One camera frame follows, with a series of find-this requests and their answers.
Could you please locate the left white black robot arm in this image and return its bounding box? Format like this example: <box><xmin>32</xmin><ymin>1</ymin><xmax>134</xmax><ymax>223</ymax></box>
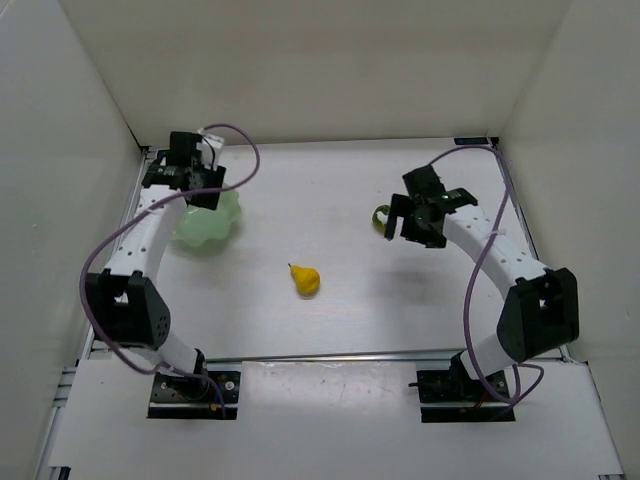
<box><xmin>79</xmin><ymin>159</ymin><xmax>226</xmax><ymax>382</ymax></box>

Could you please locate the left aluminium frame rail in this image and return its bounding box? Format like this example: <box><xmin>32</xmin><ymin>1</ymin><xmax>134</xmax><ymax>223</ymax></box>
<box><xmin>34</xmin><ymin>145</ymin><xmax>157</xmax><ymax>480</ymax></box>

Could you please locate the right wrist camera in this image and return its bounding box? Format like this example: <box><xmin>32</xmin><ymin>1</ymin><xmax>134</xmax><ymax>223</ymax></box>
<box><xmin>402</xmin><ymin>165</ymin><xmax>445</xmax><ymax>200</ymax></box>

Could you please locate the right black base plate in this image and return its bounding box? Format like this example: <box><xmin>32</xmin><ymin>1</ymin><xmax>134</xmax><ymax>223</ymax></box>
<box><xmin>408</xmin><ymin>370</ymin><xmax>516</xmax><ymax>424</ymax></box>

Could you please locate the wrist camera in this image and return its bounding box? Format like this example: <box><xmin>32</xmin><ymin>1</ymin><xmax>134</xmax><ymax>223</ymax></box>
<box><xmin>402</xmin><ymin>165</ymin><xmax>445</xmax><ymax>200</ymax></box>
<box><xmin>166</xmin><ymin>131</ymin><xmax>225</xmax><ymax>170</ymax></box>

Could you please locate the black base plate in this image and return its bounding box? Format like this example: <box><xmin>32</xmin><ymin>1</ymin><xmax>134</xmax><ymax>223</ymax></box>
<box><xmin>408</xmin><ymin>370</ymin><xmax>516</xmax><ymax>424</ymax></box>
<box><xmin>147</xmin><ymin>369</ymin><xmax>241</xmax><ymax>421</ymax></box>

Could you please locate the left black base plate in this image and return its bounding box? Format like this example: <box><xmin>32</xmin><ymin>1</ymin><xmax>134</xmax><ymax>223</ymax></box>
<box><xmin>147</xmin><ymin>369</ymin><xmax>241</xmax><ymax>421</ymax></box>

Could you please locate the yellow fake pear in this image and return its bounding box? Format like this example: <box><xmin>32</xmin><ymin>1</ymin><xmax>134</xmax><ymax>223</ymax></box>
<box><xmin>288</xmin><ymin>264</ymin><xmax>321</xmax><ymax>297</ymax></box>

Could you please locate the green wavy glass bowl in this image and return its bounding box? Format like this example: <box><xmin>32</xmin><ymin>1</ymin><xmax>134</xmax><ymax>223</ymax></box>
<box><xmin>172</xmin><ymin>190</ymin><xmax>241</xmax><ymax>248</ymax></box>

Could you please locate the front aluminium rail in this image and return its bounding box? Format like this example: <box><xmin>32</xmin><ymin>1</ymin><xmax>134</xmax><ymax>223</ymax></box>
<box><xmin>207</xmin><ymin>348</ymin><xmax>462</xmax><ymax>365</ymax></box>

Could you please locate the right blue label sticker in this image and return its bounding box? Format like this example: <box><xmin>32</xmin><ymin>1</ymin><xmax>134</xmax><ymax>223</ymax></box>
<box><xmin>453</xmin><ymin>137</ymin><xmax>490</xmax><ymax>146</ymax></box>

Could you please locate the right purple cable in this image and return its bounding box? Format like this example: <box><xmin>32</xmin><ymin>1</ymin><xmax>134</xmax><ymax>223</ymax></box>
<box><xmin>427</xmin><ymin>145</ymin><xmax>545</xmax><ymax>405</ymax></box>

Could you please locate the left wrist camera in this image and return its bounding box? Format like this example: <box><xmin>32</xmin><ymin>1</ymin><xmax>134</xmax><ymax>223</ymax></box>
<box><xmin>166</xmin><ymin>131</ymin><xmax>225</xmax><ymax>170</ymax></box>

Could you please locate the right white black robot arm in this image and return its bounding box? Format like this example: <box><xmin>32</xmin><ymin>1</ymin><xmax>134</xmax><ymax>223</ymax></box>
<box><xmin>385</xmin><ymin>188</ymin><xmax>579</xmax><ymax>381</ymax></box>

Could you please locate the green peeled fake lime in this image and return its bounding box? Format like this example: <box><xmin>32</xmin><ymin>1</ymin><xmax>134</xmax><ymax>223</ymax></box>
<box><xmin>372</xmin><ymin>205</ymin><xmax>390</xmax><ymax>236</ymax></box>

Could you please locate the purple cable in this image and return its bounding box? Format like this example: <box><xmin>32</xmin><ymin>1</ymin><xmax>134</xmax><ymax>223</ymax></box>
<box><xmin>79</xmin><ymin>123</ymin><xmax>261</xmax><ymax>416</ymax></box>
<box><xmin>427</xmin><ymin>145</ymin><xmax>545</xmax><ymax>405</ymax></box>

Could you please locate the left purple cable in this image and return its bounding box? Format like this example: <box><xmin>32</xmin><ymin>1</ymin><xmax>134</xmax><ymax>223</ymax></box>
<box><xmin>79</xmin><ymin>123</ymin><xmax>261</xmax><ymax>416</ymax></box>

